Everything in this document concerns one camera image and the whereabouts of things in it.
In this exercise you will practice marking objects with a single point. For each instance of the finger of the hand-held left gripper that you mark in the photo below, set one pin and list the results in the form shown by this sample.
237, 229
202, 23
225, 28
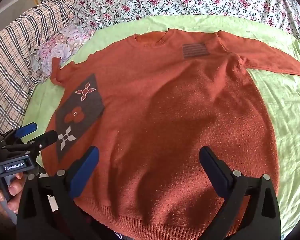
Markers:
48, 138
27, 128

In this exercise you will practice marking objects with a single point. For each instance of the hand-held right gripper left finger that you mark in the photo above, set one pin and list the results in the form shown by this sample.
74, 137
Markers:
84, 171

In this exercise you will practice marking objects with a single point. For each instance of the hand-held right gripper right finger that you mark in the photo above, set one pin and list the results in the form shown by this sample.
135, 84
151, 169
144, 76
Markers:
215, 172

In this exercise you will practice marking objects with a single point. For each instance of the orange knit sweater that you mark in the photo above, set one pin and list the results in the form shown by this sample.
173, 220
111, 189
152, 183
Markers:
165, 105

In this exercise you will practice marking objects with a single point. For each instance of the person's left hand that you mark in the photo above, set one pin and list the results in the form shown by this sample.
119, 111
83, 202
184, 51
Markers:
13, 186

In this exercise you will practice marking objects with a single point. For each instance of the plaid checked blanket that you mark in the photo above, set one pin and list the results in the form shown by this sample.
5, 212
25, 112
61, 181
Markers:
15, 55

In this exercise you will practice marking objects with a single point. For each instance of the pastel floral pillow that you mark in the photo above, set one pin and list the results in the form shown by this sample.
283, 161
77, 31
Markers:
57, 47

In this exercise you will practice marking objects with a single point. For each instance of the light green bed sheet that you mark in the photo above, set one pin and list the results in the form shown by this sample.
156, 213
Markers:
285, 105

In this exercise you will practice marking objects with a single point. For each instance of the pink floral quilt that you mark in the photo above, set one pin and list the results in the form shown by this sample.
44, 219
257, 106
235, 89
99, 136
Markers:
190, 0

